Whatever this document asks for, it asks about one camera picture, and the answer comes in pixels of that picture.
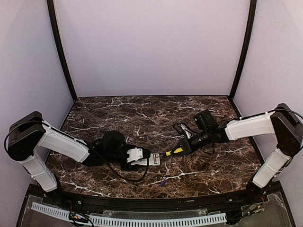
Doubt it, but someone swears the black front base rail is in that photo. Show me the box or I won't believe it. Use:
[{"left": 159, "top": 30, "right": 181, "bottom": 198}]
[{"left": 42, "top": 189, "right": 268, "bottom": 215}]

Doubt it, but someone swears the black left corner post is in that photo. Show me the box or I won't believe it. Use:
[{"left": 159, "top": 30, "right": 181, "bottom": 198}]
[{"left": 46, "top": 0, "right": 78, "bottom": 102}]

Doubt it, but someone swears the black right corner post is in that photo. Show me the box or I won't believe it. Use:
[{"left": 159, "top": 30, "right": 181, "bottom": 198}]
[{"left": 229, "top": 0, "right": 257, "bottom": 100}]

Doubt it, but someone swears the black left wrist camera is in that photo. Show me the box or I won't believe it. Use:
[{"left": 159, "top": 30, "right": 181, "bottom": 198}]
[{"left": 126, "top": 148, "right": 143, "bottom": 163}]

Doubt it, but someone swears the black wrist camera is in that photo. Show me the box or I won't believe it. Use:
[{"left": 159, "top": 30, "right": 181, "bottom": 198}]
[
  {"left": 172, "top": 122, "right": 193, "bottom": 139},
  {"left": 126, "top": 148, "right": 143, "bottom": 163}
]

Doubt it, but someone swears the black corner post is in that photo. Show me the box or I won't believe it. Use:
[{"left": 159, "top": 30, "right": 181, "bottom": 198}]
[
  {"left": 46, "top": 0, "right": 78, "bottom": 102},
  {"left": 229, "top": 0, "right": 257, "bottom": 100}
]

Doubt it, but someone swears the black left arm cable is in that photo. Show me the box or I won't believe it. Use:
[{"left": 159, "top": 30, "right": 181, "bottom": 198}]
[{"left": 94, "top": 141, "right": 150, "bottom": 182}]

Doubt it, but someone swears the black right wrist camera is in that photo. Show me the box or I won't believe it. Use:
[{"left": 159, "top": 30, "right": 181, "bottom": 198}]
[{"left": 172, "top": 122, "right": 193, "bottom": 139}]

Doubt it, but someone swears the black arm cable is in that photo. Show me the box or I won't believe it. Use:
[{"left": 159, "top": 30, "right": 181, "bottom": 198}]
[
  {"left": 94, "top": 141, "right": 150, "bottom": 182},
  {"left": 269, "top": 105, "right": 303, "bottom": 119}
]

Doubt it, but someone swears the white slotted cable duct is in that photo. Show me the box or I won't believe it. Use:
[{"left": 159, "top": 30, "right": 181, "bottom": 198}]
[{"left": 31, "top": 202, "right": 226, "bottom": 227}]

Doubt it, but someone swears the yellow handled screwdriver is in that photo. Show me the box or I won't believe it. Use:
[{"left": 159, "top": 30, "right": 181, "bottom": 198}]
[{"left": 159, "top": 147, "right": 184, "bottom": 157}]

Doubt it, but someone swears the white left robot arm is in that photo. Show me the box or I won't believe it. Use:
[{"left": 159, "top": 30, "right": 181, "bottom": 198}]
[{"left": 4, "top": 111, "right": 151, "bottom": 194}]

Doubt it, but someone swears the white remote control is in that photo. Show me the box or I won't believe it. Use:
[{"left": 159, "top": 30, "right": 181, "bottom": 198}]
[{"left": 131, "top": 153, "right": 160, "bottom": 166}]

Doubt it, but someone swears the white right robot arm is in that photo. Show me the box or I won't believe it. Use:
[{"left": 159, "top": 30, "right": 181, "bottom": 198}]
[{"left": 171, "top": 103, "right": 303, "bottom": 200}]

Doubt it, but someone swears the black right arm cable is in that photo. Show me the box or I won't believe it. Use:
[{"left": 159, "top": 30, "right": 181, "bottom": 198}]
[{"left": 269, "top": 105, "right": 303, "bottom": 119}]

